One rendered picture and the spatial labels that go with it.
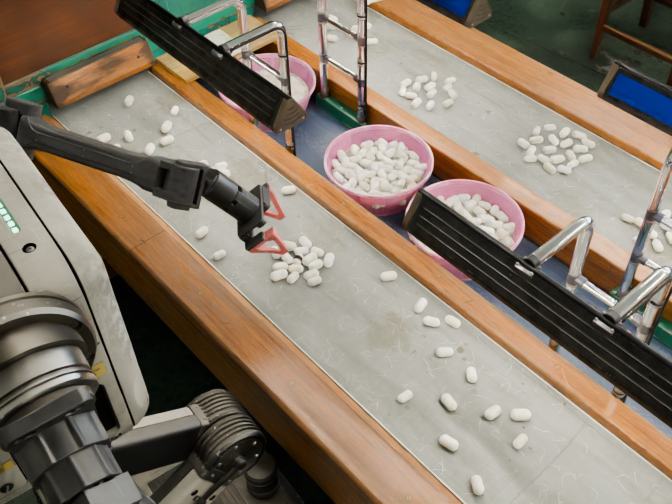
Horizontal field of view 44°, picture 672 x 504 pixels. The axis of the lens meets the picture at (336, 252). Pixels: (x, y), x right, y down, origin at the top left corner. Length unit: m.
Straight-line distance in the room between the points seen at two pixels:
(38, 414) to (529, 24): 3.46
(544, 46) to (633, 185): 1.89
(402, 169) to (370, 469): 0.82
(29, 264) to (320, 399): 0.79
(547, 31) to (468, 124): 1.87
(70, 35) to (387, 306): 1.10
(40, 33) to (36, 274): 1.40
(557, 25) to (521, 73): 1.73
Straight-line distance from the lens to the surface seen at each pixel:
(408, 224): 1.43
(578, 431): 1.60
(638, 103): 1.76
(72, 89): 2.26
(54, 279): 0.89
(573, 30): 4.03
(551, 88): 2.29
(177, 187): 1.49
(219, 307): 1.71
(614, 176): 2.09
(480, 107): 2.23
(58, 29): 2.26
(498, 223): 1.90
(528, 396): 1.62
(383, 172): 2.01
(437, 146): 2.05
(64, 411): 0.82
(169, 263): 1.81
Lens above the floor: 2.07
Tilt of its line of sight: 47 degrees down
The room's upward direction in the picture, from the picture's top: 2 degrees counter-clockwise
